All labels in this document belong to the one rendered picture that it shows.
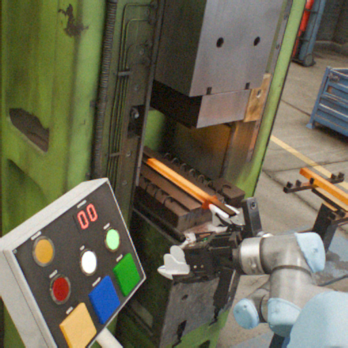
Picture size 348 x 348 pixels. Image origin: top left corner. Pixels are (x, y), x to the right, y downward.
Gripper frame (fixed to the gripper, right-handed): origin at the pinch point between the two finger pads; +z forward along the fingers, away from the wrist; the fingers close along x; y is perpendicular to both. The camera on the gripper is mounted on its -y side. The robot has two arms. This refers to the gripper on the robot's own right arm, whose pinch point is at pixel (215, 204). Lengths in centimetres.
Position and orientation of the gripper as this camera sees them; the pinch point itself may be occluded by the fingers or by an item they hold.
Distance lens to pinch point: 146.8
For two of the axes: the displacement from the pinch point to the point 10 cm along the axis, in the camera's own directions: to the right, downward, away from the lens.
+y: -1.5, 8.8, 4.6
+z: -6.5, -4.4, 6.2
